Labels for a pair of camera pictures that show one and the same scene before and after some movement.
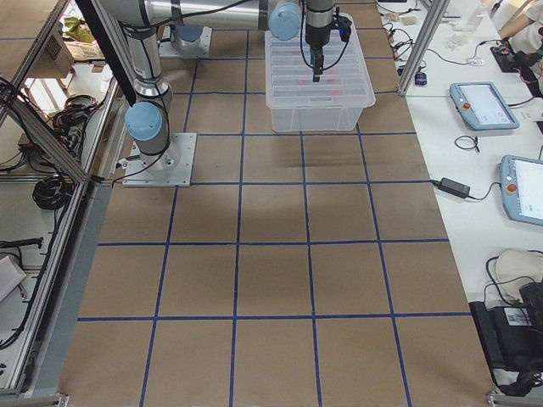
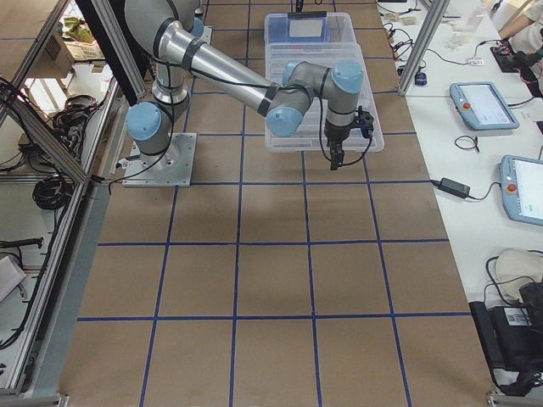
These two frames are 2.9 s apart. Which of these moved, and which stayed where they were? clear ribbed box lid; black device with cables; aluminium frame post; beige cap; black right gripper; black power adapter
Moved: black right gripper; clear ribbed box lid
Stayed: beige cap; black device with cables; black power adapter; aluminium frame post
